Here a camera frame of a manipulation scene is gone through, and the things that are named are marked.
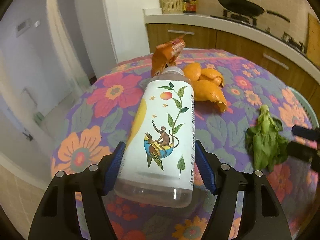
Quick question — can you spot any green leafy vegetable scrap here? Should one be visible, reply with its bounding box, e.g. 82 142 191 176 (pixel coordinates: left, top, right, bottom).
245 105 289 172

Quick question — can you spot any white labelled plastic bottle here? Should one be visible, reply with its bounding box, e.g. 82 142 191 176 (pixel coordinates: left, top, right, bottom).
114 67 195 208

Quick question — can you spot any orange peel piece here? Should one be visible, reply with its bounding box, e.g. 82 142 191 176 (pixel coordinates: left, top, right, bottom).
183 62 227 113

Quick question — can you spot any orange snack wrapper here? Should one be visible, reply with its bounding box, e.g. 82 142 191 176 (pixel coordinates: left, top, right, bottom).
151 35 185 77

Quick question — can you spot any light blue trash basket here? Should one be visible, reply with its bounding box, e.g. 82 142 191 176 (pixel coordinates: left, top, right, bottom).
289 87 319 128

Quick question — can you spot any wooden kitchen cabinet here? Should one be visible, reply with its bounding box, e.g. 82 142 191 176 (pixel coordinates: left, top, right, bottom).
146 23 319 116

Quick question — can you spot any white countertop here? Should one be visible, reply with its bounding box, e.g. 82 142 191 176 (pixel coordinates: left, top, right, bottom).
143 8 319 82

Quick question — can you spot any wooden cutting board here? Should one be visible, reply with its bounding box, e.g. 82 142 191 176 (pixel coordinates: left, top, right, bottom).
306 14 320 68

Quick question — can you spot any black gas stove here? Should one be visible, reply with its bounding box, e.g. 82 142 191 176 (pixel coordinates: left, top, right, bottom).
210 9 306 56

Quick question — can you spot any black wok pan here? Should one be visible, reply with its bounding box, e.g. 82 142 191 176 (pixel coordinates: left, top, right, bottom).
215 0 291 23

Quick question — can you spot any woven utensil basket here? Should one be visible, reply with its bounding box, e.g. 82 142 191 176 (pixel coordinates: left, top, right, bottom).
161 0 183 14

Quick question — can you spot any wall switch panel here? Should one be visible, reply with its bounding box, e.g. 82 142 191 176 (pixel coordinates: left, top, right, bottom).
16 18 31 37

